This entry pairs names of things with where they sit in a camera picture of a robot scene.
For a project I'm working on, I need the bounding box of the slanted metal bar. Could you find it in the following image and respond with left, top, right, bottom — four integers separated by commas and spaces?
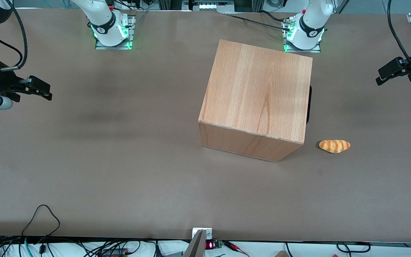
182, 230, 207, 257

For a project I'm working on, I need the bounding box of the red clip lead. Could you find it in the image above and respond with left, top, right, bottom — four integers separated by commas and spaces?
223, 241, 250, 257

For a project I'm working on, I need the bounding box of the black looped cable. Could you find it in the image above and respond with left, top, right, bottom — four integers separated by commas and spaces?
22, 205, 61, 237

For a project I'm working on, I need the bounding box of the wooden drawer cabinet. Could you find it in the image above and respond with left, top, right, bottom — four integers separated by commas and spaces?
198, 39, 313, 163

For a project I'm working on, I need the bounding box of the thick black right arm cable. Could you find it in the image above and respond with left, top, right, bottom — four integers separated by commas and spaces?
6, 0, 28, 70

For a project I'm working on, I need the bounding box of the white power unit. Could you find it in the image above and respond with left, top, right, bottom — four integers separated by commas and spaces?
182, 0, 234, 11

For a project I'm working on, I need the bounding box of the black coiled cable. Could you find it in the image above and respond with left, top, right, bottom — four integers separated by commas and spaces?
337, 242, 371, 253

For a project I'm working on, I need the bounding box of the orange black device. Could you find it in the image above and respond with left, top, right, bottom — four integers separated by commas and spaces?
100, 247, 129, 257

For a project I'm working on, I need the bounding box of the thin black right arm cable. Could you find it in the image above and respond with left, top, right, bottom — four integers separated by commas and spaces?
0, 23, 24, 68

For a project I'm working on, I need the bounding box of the short black table cable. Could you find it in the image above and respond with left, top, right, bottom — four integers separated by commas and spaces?
261, 11, 286, 22

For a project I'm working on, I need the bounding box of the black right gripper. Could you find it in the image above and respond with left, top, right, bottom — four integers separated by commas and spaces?
0, 59, 52, 104

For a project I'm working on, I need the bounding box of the small metal bracket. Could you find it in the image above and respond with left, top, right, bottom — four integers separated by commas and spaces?
192, 228, 213, 240

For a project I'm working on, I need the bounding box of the toy bread roll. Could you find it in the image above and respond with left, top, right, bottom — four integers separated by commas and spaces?
319, 140, 351, 153

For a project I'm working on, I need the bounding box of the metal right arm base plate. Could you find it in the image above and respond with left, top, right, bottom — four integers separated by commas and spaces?
95, 15, 136, 50

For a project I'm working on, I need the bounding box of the long black table cable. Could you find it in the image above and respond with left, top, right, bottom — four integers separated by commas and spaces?
225, 14, 291, 30

